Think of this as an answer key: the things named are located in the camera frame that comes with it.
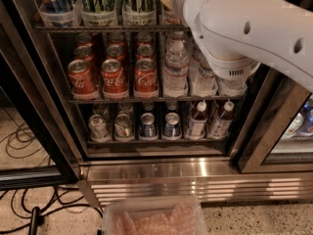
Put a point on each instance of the front right cola can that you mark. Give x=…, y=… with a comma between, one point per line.
x=145, y=75

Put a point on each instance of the silver can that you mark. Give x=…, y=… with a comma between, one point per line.
x=98, y=127
x=125, y=108
x=123, y=126
x=103, y=110

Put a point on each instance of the tea bottle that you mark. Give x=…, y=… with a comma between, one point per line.
x=196, y=121
x=221, y=121

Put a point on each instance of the front middle water bottle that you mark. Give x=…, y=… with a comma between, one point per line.
x=204, y=79

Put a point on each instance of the left tea bottle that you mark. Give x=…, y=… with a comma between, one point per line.
x=196, y=121

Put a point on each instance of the front left cola can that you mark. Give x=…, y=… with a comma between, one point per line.
x=81, y=77

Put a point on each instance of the front left blue can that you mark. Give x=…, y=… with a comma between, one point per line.
x=147, y=127

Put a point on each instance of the clear plastic bin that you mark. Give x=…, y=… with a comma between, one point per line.
x=166, y=215

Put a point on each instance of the front right blue can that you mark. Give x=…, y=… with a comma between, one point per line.
x=172, y=126

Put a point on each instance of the middle left cola can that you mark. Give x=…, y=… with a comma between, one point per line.
x=85, y=53

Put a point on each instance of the blue can behind right door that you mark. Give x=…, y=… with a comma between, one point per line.
x=306, y=129

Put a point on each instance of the back left silver can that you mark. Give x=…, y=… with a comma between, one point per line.
x=103, y=110

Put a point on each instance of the open fridge glass door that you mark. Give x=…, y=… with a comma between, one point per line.
x=25, y=96

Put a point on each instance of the cola can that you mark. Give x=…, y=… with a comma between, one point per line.
x=85, y=38
x=85, y=53
x=117, y=38
x=145, y=38
x=81, y=77
x=113, y=76
x=145, y=75
x=116, y=52
x=146, y=51

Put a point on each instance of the steel fridge base grille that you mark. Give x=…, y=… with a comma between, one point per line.
x=209, y=179

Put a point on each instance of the front middle cola can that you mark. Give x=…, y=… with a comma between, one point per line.
x=113, y=76

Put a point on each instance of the back centre cola can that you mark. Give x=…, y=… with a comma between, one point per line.
x=117, y=38

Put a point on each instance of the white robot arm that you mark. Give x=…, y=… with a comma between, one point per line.
x=236, y=36

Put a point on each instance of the middle right cola can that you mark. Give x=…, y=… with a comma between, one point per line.
x=146, y=51

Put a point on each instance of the middle wire shelf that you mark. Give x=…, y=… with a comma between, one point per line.
x=156, y=99

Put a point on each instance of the back left cola can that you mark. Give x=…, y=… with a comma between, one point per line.
x=85, y=38

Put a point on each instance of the middle centre cola can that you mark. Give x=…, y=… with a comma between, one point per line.
x=116, y=52

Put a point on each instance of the right tea bottle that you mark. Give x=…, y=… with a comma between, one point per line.
x=221, y=121

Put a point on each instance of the front left silver can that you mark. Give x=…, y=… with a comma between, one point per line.
x=98, y=127

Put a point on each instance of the wire shelf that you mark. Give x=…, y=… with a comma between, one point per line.
x=122, y=28
x=156, y=99

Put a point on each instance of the back right cola can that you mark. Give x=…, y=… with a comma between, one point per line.
x=145, y=38

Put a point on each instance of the top wire shelf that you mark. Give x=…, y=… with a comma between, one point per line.
x=122, y=28

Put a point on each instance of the right fridge glass door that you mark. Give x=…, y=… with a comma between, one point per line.
x=280, y=100

